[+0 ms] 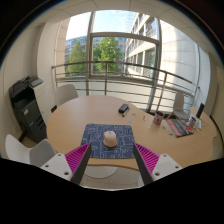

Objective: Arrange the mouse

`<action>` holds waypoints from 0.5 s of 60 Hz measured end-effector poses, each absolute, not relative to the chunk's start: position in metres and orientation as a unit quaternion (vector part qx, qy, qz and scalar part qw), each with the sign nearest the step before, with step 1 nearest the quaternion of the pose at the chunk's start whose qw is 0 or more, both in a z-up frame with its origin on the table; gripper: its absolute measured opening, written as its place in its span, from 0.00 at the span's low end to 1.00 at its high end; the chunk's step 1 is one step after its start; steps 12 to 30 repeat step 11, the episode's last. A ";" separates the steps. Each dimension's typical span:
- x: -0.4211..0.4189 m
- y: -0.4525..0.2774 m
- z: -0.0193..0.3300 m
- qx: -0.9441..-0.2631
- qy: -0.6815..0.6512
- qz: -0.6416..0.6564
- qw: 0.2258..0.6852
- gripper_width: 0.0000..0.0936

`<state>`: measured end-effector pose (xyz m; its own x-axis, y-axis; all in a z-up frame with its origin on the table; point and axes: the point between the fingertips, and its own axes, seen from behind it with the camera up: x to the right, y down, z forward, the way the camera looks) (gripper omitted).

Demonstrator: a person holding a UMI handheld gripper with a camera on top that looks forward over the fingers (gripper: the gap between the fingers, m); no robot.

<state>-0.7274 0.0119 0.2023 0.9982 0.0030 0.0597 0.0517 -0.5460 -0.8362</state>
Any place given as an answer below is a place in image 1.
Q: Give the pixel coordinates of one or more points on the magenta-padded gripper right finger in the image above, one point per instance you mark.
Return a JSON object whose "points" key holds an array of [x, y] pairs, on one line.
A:
{"points": [[166, 166]]}

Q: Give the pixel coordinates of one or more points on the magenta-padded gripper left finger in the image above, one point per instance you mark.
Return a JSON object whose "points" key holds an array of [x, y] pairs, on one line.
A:
{"points": [[58, 166]]}

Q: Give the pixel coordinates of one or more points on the white computer mouse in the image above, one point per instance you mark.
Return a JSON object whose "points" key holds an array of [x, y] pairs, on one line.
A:
{"points": [[110, 139]]}

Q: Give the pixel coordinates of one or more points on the dark blue patterned mouse pad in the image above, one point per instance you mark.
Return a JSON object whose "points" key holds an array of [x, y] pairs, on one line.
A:
{"points": [[96, 133]]}

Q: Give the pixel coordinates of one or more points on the grey chair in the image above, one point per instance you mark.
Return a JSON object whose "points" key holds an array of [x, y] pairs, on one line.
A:
{"points": [[41, 153]]}

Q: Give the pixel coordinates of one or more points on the red and black magazine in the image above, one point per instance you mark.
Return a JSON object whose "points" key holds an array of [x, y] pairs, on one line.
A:
{"points": [[180, 127]]}

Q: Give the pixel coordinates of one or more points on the white printed card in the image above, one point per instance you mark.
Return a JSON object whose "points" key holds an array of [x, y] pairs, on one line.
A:
{"points": [[198, 123]]}

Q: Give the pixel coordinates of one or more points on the white chair with wooden legs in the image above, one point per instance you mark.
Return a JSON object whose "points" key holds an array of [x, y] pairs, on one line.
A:
{"points": [[179, 108]]}

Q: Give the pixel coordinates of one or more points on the black and white office printer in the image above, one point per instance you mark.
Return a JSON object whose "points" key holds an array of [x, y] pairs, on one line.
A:
{"points": [[28, 113]]}

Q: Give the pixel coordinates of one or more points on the black upright box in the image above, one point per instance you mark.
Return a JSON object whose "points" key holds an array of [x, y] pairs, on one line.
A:
{"points": [[200, 110]]}

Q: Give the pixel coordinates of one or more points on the blue and white marker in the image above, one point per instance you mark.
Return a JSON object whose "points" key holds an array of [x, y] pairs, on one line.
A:
{"points": [[126, 112]]}

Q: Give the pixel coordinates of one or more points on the black whiteboard eraser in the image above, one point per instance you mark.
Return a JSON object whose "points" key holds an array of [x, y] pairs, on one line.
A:
{"points": [[123, 108]]}

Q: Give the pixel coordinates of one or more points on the small green tree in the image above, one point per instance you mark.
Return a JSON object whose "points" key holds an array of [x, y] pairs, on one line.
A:
{"points": [[76, 60]]}

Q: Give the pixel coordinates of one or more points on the metal balcony railing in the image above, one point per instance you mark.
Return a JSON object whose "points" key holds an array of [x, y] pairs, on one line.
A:
{"points": [[113, 62]]}

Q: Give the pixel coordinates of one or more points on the large green tree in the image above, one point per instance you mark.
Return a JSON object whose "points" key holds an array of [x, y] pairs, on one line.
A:
{"points": [[107, 55]]}

